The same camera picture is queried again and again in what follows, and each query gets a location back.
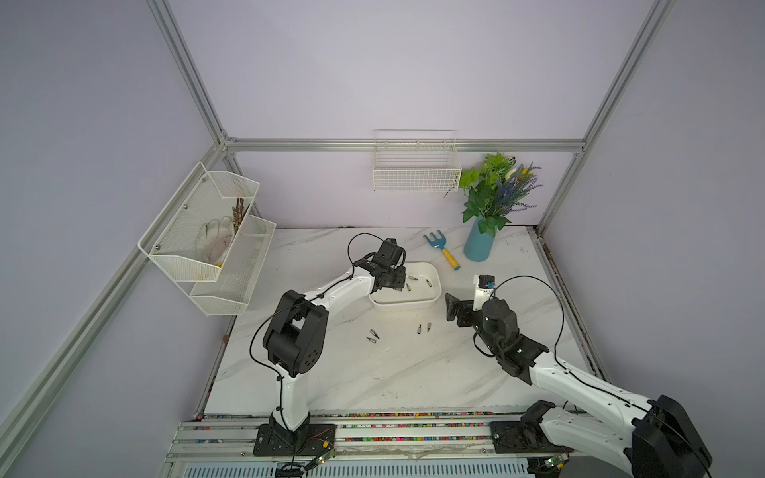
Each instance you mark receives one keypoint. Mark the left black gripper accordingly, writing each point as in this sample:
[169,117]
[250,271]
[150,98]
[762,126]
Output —
[399,281]

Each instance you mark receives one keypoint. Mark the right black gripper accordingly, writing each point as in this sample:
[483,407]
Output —
[453,308]

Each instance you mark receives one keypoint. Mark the white rectangular storage box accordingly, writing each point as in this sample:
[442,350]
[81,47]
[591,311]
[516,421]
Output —
[421,296]

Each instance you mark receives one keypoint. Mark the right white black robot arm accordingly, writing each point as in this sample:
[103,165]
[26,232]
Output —
[645,437]

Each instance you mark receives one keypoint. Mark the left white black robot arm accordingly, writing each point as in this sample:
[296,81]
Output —
[291,340]

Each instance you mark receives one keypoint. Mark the blue yellow garden fork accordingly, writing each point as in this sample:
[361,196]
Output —
[437,240]

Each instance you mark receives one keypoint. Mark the teal vase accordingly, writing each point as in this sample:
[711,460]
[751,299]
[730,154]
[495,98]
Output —
[479,243]

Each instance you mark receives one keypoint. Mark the artificial green plant bouquet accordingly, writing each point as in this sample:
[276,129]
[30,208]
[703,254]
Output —
[495,189]

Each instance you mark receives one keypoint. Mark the brown dried twigs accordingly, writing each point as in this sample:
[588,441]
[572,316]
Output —
[239,212]

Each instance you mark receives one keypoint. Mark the lower white mesh shelf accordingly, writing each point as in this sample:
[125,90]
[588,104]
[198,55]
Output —
[231,293]

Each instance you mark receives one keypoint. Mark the white mesh shelf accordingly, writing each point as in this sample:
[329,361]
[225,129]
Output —
[231,293]
[204,195]

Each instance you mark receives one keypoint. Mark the clear plastic bag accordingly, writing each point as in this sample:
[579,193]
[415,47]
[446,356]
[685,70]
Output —
[214,240]

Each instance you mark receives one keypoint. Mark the upper white mesh shelf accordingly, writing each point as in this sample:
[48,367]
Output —
[204,195]

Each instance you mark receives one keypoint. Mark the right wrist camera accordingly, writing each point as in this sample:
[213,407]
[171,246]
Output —
[483,290]

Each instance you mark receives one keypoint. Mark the white wire wall basket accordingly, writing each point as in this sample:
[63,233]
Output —
[416,160]

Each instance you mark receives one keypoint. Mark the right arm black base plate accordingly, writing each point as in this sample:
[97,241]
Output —
[520,437]

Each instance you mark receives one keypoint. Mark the aluminium frame rail base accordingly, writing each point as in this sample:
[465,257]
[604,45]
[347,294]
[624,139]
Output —
[367,445]

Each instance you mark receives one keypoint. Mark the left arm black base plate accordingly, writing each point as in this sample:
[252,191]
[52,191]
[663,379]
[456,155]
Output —
[309,440]

